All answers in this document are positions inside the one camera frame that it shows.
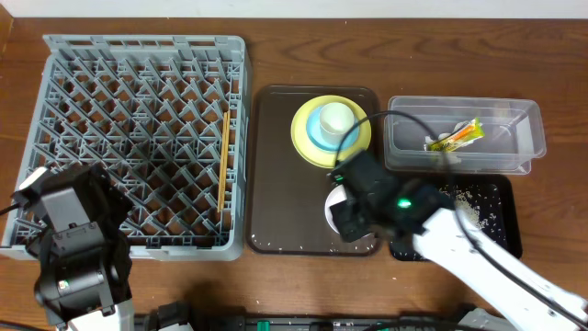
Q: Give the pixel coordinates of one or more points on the light blue saucer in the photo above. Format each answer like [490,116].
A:
[323,142]

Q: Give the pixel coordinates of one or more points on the white bowl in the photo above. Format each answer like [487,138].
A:
[345,216]

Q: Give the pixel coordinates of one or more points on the yellow-green plate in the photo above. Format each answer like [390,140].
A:
[312,153]

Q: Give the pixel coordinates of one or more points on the dark brown serving tray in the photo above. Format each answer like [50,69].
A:
[286,194]

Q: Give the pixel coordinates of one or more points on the clear plastic container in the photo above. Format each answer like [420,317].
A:
[514,134]

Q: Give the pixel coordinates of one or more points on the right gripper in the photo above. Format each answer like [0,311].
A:
[348,222]

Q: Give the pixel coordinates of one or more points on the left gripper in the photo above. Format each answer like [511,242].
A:
[73,229]

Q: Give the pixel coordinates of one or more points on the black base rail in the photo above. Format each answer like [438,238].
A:
[181,316]

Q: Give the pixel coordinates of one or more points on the grey dish rack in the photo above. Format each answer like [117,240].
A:
[149,110]

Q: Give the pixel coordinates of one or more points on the pale green cup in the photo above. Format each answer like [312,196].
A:
[335,120]

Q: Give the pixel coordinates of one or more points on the rice and food scraps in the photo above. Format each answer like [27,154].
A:
[484,205]

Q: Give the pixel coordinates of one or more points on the white tissue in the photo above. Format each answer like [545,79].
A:
[444,158]

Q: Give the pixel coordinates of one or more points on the green snack wrapper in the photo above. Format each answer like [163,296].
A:
[464,134]

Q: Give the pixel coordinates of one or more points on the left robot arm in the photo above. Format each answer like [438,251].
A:
[84,257]

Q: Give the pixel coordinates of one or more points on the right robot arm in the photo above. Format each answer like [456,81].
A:
[430,223]

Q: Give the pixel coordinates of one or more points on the black waste tray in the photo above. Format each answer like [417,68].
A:
[512,230]

